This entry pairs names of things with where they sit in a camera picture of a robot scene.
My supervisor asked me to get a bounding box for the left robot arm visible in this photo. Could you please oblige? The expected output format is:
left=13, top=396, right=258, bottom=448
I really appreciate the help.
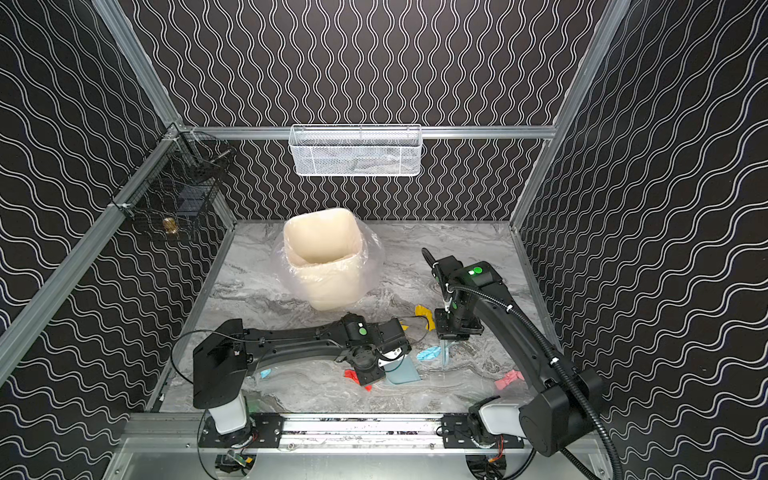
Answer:
left=192, top=313, right=412, bottom=412

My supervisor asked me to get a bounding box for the white wire basket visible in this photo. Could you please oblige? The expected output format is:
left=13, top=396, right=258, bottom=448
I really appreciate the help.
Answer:
left=288, top=124, right=423, bottom=177

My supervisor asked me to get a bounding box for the red paper scrap near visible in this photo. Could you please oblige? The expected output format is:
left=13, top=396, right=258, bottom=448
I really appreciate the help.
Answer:
left=344, top=369, right=372, bottom=392

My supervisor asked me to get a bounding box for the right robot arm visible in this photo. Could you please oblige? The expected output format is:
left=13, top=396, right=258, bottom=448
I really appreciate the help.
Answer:
left=421, top=248, right=615, bottom=457

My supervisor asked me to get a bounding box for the clear plastic bin liner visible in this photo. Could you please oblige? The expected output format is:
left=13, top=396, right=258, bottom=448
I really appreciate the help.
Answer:
left=271, top=217, right=385, bottom=302

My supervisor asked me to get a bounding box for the teal dustpan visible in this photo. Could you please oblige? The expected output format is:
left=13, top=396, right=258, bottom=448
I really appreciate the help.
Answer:
left=382, top=356, right=421, bottom=385

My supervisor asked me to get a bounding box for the pink paper scrap right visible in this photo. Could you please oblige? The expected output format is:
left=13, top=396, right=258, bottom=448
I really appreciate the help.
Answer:
left=494, top=370, right=525, bottom=391

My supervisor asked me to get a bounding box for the black wire basket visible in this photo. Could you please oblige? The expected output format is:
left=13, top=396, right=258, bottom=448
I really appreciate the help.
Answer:
left=119, top=132, right=235, bottom=243

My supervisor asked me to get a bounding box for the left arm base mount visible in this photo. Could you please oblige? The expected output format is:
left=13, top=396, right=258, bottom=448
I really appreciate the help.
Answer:
left=197, top=413, right=285, bottom=449

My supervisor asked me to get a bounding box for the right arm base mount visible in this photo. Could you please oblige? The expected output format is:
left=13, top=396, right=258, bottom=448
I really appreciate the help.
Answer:
left=435, top=413, right=524, bottom=449

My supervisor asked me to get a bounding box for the aluminium front rail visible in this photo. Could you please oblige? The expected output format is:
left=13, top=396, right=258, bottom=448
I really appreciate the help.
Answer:
left=122, top=412, right=601, bottom=454

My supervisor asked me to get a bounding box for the cream plastic waste bin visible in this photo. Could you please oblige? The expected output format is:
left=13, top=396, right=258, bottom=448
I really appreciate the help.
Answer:
left=283, top=208, right=365, bottom=311

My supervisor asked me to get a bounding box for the blue paper scrap centre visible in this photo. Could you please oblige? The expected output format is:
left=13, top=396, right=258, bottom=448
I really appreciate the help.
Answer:
left=417, top=346, right=442, bottom=362

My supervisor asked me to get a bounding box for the teal hand brush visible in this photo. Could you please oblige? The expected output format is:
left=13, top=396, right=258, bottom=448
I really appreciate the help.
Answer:
left=439, top=339, right=452, bottom=369

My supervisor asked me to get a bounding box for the yellow paper scrap curved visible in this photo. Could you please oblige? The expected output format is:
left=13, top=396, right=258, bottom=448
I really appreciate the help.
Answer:
left=414, top=305, right=436, bottom=331

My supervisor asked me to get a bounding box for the brass object in basket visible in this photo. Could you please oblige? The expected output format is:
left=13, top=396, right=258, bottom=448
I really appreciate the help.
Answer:
left=162, top=217, right=179, bottom=235

